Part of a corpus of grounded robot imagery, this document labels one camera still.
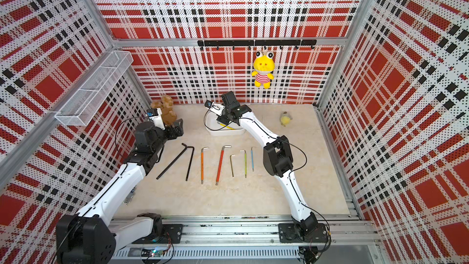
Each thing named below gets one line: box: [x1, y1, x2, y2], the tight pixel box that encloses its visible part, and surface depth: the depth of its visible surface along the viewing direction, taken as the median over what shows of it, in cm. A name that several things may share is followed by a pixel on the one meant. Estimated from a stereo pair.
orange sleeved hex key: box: [200, 146, 209, 185], surface depth 95 cm
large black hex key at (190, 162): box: [185, 146, 195, 182], surface depth 96 cm
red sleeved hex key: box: [214, 145, 233, 186], surface depth 98 cm
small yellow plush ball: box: [279, 111, 293, 127], surface depth 113 cm
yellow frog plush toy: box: [251, 50, 276, 90], surface depth 94 cm
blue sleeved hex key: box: [250, 146, 257, 172], surface depth 100 cm
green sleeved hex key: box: [239, 149, 248, 178], surface depth 98 cm
